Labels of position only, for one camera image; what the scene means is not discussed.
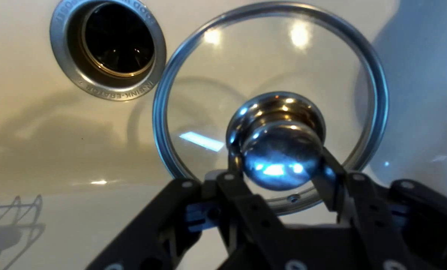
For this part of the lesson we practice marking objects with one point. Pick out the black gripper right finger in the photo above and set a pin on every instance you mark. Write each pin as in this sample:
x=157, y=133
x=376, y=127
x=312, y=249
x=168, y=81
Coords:
x=403, y=229

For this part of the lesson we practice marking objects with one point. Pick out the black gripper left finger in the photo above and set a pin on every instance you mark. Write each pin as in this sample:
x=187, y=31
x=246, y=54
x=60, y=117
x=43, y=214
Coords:
x=183, y=234

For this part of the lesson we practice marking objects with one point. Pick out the clear glass lid steel rim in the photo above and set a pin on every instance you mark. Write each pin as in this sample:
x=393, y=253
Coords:
x=262, y=64

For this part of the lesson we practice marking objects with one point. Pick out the white kitchen sink basin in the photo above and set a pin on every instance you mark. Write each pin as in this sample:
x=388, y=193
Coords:
x=33, y=150

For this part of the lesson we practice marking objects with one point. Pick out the steel sink drain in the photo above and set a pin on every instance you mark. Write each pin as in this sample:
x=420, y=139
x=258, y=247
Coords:
x=63, y=60

